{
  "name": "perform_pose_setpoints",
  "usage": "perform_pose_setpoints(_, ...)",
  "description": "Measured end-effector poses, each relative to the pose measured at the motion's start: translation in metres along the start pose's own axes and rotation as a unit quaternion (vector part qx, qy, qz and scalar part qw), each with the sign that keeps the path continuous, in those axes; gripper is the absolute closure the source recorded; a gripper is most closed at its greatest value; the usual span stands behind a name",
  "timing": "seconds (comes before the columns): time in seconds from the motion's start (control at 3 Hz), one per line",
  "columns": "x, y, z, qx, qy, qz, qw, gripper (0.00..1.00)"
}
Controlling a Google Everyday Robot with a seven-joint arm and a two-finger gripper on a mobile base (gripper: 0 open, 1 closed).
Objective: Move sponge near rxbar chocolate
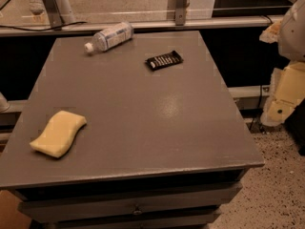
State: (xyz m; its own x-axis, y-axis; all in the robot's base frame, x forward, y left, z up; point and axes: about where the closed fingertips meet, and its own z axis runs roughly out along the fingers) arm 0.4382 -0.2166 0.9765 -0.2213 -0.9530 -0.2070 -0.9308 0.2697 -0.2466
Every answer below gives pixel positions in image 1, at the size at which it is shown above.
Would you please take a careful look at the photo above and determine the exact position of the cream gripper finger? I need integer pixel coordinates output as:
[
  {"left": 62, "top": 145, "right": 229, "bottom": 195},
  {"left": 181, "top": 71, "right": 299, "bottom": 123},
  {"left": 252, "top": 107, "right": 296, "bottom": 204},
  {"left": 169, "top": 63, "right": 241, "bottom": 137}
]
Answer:
[
  {"left": 259, "top": 20, "right": 281, "bottom": 44},
  {"left": 260, "top": 61, "right": 305, "bottom": 127}
]

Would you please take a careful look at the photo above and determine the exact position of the yellow sponge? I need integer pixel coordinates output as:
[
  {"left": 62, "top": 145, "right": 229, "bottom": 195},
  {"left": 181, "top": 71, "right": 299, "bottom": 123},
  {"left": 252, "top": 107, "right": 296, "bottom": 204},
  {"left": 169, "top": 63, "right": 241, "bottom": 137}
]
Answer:
[{"left": 30, "top": 111, "right": 87, "bottom": 158}]

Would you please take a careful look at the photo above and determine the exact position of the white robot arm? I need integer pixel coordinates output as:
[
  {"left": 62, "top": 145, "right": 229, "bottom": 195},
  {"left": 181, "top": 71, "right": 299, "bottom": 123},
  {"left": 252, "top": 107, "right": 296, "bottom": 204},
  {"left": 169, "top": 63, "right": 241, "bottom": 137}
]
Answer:
[{"left": 259, "top": 0, "right": 305, "bottom": 127}]

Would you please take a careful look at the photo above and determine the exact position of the black rxbar chocolate wrapper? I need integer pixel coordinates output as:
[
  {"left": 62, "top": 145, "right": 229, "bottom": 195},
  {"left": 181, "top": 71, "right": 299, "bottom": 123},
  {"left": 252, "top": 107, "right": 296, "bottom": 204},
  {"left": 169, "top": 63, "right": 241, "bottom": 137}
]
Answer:
[{"left": 146, "top": 51, "right": 183, "bottom": 71}]

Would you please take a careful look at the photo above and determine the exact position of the grey drawer cabinet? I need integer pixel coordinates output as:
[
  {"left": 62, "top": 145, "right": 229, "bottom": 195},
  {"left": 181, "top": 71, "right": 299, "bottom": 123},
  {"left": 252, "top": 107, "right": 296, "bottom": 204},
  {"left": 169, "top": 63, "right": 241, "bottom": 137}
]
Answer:
[{"left": 0, "top": 31, "right": 263, "bottom": 229}]

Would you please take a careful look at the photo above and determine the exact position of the clear plastic water bottle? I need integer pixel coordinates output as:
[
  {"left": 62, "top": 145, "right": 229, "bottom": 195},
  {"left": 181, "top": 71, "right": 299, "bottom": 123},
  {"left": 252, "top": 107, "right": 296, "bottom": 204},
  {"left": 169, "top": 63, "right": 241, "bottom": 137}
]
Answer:
[{"left": 84, "top": 22, "right": 133, "bottom": 54}]

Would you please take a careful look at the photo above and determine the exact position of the round drawer knob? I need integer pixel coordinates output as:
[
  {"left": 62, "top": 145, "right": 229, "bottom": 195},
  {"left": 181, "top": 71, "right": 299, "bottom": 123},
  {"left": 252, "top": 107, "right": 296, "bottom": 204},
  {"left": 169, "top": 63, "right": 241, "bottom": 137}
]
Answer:
[{"left": 132, "top": 207, "right": 143, "bottom": 216}]

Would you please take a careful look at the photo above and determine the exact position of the black cable at right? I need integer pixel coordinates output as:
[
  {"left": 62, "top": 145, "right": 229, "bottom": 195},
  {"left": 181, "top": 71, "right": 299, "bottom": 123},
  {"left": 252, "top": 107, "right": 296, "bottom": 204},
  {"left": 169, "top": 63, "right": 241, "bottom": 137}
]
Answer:
[{"left": 249, "top": 14, "right": 275, "bottom": 132}]

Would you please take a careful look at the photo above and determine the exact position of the metal upright bracket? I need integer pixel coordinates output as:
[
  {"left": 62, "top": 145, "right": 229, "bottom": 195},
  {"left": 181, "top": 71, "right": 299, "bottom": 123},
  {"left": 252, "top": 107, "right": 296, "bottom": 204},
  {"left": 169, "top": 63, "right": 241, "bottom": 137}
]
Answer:
[{"left": 174, "top": 0, "right": 188, "bottom": 26}]

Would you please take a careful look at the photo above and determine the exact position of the black cable on ledge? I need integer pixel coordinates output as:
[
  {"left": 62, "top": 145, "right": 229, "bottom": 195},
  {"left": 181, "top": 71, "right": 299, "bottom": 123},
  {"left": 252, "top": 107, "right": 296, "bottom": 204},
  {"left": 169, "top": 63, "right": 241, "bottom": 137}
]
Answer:
[{"left": 0, "top": 20, "right": 88, "bottom": 32}]

